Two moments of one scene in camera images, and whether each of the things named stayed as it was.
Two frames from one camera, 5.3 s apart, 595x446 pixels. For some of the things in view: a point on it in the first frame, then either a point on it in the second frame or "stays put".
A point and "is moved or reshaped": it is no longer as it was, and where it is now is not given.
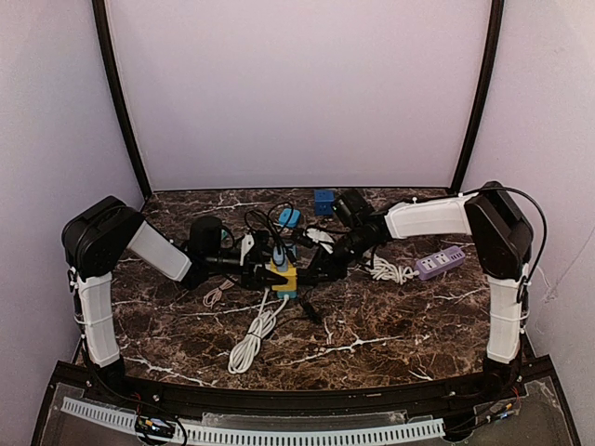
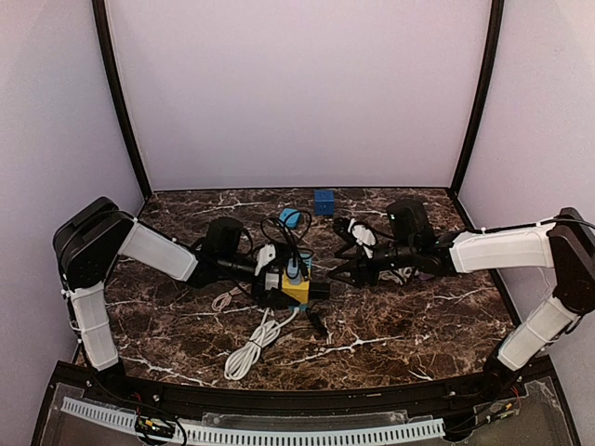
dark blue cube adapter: (323, 200) stays put
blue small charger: (294, 219) stays put
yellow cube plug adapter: (291, 274) is moved or reshaped
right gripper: (321, 265) -> (368, 268)
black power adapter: (307, 279) -> (319, 290)
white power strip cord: (245, 349) is moved or reshaped
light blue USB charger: (279, 259) is moved or reshaped
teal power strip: (289, 288) is moved or reshaped
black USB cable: (271, 223) -> (290, 230)
